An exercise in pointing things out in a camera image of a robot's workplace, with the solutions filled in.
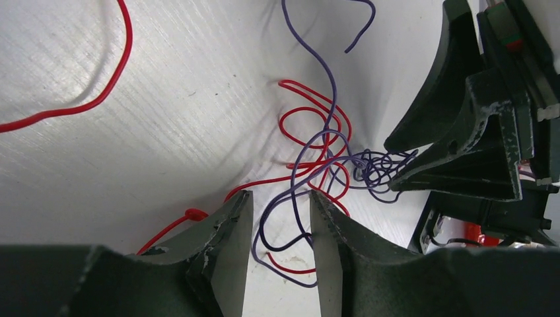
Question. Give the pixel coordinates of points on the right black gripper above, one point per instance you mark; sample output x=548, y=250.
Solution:
x=487, y=118

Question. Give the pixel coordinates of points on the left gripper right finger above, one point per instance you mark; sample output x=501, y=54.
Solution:
x=362, y=274

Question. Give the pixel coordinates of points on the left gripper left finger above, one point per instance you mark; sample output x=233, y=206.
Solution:
x=199, y=272

